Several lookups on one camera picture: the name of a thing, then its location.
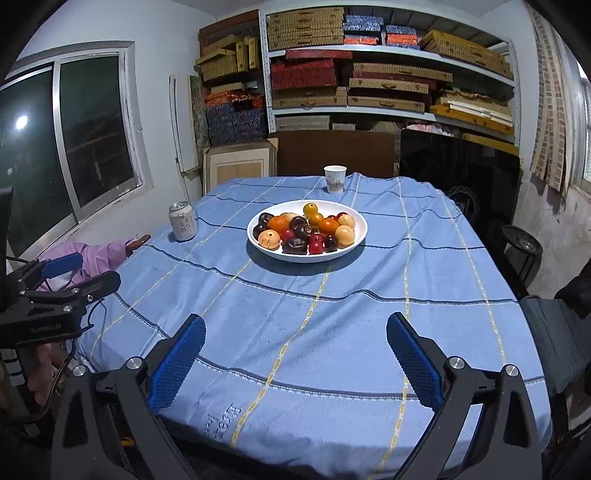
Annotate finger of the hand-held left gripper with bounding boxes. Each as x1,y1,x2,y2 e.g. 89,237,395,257
41,252,85,280
27,270,122,308

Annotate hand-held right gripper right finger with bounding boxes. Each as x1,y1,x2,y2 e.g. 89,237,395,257
386,311,543,480

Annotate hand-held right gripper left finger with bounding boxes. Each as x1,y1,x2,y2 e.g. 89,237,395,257
51,314,207,480

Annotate white oval plate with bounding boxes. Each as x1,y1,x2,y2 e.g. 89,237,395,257
247,199,369,264

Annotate person's left hand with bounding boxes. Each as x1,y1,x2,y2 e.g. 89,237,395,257
25,344,70,407

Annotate pink cloth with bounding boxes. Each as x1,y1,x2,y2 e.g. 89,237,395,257
37,239,139,291

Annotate blue checked tablecloth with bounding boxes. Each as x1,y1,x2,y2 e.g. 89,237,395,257
74,173,552,467

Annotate white beverage can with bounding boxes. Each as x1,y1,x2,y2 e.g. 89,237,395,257
168,202,197,241

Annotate aluminium sliding window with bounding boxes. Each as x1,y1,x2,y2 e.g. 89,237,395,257
0,41,154,278

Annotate grey-blue chair cushion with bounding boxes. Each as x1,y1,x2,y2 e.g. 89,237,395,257
519,295,591,395

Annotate black round object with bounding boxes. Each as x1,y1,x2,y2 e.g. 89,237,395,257
502,224,544,289

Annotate dark cloth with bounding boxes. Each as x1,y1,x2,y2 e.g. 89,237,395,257
554,258,591,305

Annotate white leaning board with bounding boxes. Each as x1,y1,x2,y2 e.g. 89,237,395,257
169,74,204,176

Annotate beige framed picture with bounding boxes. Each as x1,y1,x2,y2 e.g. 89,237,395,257
203,137,279,195

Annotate white paper cup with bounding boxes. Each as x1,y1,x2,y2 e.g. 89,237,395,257
324,165,347,193

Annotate green patterned panel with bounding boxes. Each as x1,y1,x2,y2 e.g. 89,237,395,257
189,75,211,148

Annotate black glossy panel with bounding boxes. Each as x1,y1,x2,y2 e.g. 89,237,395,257
399,128,522,232

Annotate stack of blue patterned boxes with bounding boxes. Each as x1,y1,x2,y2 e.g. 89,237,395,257
205,102,269,146

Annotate brown cardboard board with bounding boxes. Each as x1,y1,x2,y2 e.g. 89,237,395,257
268,130,397,178

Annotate orange patterned box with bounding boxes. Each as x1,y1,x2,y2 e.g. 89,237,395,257
205,90,266,108

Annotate stack of tan boxes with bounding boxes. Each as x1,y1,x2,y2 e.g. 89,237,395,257
195,34,262,84

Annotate pale flat box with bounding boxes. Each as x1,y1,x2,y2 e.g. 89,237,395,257
276,115,331,132

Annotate brick-pattern hanging cloth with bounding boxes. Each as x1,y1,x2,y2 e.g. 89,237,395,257
529,7,578,199

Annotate shelved tan woven boxes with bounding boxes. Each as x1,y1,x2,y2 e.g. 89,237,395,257
268,7,515,134

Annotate window with patterned glass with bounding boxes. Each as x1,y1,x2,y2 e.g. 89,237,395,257
570,60,591,190

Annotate white metal shelf rack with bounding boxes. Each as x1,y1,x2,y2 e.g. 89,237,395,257
260,7,522,144

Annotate large red patterned box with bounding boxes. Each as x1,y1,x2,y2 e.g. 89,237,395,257
270,58,336,90

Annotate dark red flat box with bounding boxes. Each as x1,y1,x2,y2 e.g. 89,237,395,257
285,49,352,61

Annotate small blue patterned boxes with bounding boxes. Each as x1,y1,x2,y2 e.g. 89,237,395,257
344,15,421,49

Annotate black cable bundle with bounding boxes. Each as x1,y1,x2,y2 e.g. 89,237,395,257
445,185,481,222

